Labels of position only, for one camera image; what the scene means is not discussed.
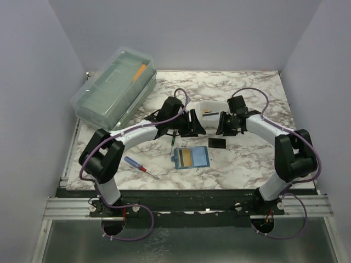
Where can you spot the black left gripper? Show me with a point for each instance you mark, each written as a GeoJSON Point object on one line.
{"type": "Point", "coordinates": [196, 127]}

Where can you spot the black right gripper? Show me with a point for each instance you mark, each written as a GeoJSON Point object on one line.
{"type": "Point", "coordinates": [222, 126]}

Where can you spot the black credit card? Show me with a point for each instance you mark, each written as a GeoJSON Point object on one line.
{"type": "Point", "coordinates": [217, 143]}

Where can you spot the white plastic card tray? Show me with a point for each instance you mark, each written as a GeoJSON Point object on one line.
{"type": "Point", "coordinates": [208, 105]}

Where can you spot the blue leather card holder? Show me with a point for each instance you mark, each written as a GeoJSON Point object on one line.
{"type": "Point", "coordinates": [199, 156]}

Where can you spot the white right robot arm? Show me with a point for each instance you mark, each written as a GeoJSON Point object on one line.
{"type": "Point", "coordinates": [294, 155]}

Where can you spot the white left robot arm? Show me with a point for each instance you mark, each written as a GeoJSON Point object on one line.
{"type": "Point", "coordinates": [103, 153]}

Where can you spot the white striped credit card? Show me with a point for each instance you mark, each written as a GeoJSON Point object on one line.
{"type": "Point", "coordinates": [209, 113]}

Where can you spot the green black screwdriver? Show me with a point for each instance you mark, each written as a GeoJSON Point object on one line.
{"type": "Point", "coordinates": [174, 135]}

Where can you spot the blue red screwdriver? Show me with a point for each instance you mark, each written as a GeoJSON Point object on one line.
{"type": "Point", "coordinates": [138, 166]}

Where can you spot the orange pen in box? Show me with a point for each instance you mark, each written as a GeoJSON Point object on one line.
{"type": "Point", "coordinates": [139, 72]}

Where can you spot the clear plastic storage box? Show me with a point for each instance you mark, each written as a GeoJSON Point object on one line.
{"type": "Point", "coordinates": [109, 98]}

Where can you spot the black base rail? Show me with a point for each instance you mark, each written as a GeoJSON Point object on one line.
{"type": "Point", "coordinates": [147, 220]}

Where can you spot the aluminium frame rail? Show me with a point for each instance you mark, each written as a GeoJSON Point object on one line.
{"type": "Point", "coordinates": [177, 204]}

